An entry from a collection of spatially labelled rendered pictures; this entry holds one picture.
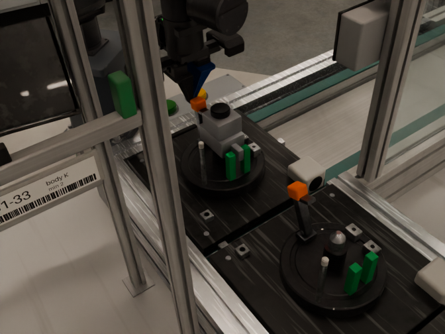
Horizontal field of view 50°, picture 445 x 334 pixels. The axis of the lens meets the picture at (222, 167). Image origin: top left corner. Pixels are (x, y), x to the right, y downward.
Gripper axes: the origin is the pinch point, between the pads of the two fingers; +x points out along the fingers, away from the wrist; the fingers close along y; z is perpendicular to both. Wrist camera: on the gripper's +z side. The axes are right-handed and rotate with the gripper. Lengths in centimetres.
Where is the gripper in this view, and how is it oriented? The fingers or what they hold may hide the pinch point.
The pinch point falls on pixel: (189, 84)
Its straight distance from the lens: 79.1
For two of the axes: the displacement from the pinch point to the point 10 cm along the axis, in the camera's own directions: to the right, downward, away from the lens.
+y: -8.2, 4.1, -4.0
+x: 0.4, 7.3, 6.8
